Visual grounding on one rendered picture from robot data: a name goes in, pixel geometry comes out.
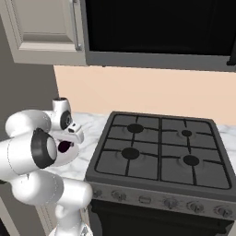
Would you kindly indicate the dark purple eggplant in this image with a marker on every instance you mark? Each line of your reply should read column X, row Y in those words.
column 64, row 145

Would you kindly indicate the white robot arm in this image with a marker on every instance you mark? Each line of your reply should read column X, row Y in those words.
column 27, row 153

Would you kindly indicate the beige cupboard door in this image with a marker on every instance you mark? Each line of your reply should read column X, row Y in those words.
column 40, row 27

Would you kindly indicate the white plate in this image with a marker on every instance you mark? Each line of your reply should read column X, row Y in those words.
column 68, row 157

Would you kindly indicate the dark grey stove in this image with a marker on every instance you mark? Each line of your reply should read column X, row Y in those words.
column 159, row 147

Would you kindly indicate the grey stove knob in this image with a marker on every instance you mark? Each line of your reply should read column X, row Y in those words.
column 118, row 195
column 195, row 206
column 171, row 203
column 97, row 193
column 224, row 211

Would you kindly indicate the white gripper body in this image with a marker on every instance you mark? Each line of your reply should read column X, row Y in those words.
column 76, row 136

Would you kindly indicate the black oven door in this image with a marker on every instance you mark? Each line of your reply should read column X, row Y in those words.
column 159, row 222

